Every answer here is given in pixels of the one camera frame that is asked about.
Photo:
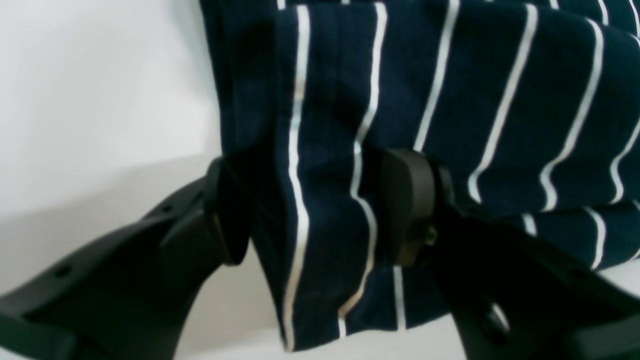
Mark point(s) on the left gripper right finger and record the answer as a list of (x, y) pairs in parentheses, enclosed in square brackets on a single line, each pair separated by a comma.
[(512, 296)]

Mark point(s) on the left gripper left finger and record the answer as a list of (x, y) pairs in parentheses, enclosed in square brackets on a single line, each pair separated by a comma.
[(127, 295)]

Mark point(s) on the navy white striped t-shirt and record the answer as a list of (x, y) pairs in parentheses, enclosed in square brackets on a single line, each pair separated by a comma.
[(533, 105)]

